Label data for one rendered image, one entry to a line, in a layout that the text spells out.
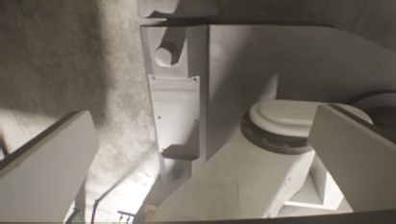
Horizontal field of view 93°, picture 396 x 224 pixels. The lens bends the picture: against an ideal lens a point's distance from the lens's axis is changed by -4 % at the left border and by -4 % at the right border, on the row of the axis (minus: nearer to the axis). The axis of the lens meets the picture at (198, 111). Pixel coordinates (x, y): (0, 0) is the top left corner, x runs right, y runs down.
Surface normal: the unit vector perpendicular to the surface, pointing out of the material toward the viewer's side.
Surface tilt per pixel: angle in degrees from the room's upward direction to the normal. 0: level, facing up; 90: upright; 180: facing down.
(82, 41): 0
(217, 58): 0
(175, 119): 0
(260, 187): 90
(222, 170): 90
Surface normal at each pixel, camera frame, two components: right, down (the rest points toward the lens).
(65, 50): -0.18, 0.48
